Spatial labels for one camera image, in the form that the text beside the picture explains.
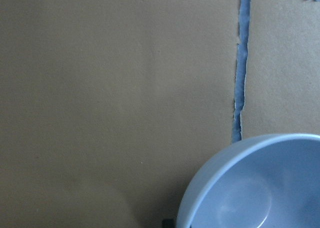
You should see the blue bowl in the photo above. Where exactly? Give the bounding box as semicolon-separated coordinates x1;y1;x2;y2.
176;134;320;227

